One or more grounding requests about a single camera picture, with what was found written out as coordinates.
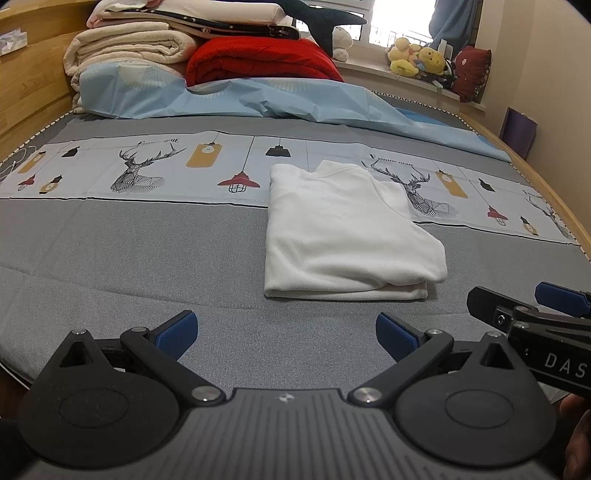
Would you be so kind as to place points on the red blanket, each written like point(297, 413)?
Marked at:
point(258, 57)

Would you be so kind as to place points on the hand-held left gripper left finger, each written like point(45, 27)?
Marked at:
point(178, 334)

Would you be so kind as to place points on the cream folded blanket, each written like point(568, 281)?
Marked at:
point(124, 48)

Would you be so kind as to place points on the dark shark plush toy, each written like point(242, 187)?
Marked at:
point(323, 21)

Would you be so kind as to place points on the clear plastic packet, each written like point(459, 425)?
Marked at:
point(11, 41)

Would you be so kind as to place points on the yellow bear plush toy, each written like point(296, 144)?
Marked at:
point(430, 62)

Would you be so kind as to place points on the dark red cushion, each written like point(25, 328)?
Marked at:
point(471, 69)

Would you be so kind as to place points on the white plush toy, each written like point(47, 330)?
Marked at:
point(341, 39)

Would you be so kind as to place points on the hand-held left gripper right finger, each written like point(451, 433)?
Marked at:
point(395, 334)

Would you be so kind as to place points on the window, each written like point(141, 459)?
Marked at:
point(392, 18)

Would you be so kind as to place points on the white shirt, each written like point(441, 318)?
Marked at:
point(341, 230)

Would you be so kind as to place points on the blue curtain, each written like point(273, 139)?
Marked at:
point(455, 23)

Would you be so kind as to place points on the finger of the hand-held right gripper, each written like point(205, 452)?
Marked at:
point(485, 302)
point(563, 297)

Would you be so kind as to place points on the white folded quilt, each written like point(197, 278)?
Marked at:
point(221, 11)

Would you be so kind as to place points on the light blue quilt cover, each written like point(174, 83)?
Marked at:
point(277, 99)

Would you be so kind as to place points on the grey deer print bed sheet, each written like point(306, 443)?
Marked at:
point(115, 277)

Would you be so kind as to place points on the purple bag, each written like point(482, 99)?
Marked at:
point(519, 131)

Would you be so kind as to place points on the pale yellow plush toy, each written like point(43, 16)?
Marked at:
point(401, 55)

